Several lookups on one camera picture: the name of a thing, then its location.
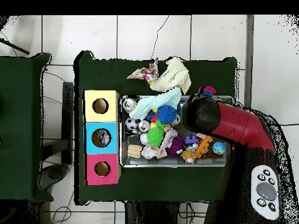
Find purple toy building block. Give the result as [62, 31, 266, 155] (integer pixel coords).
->
[184, 135, 200, 145]

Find blue globe ball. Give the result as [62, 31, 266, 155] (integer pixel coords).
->
[212, 141, 227, 156]

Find colourful patterned cloth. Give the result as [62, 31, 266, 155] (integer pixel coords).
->
[126, 58, 160, 86]

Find wooden box with three holes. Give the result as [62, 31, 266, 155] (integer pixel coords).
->
[83, 89, 121, 186]

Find blue spiky rubber ball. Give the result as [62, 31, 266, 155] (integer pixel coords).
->
[156, 104, 178, 125]

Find multicoloured spiky caterpillar toy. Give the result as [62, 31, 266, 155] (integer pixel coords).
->
[198, 85, 217, 98]

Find crushed silver drink can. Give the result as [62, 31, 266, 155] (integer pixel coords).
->
[121, 97, 138, 113]

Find black and white soccer ball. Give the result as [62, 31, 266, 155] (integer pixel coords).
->
[125, 116, 140, 131]

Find black panel stand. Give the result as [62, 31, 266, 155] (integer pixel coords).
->
[62, 81, 75, 165]

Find shallow clear mesh bin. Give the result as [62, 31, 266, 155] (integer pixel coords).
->
[119, 95, 235, 168]

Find whitish foil wrapper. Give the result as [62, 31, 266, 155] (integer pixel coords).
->
[141, 129, 179, 160]

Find green spiky rubber ball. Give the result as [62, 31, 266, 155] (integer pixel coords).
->
[147, 127, 166, 148]

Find flat wooden block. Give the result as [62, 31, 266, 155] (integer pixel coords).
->
[127, 144, 143, 159]

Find mint green knitted cloth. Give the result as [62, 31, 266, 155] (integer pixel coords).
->
[128, 87, 183, 120]

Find dark green table cloth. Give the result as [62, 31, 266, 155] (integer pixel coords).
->
[74, 50, 238, 206]
[0, 51, 53, 202]

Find tan plush animal toy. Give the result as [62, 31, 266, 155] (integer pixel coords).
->
[180, 149, 198, 164]

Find cream knitted cloth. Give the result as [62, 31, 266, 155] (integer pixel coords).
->
[149, 57, 192, 96]

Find grey stand base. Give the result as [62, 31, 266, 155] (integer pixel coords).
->
[39, 163, 70, 191]

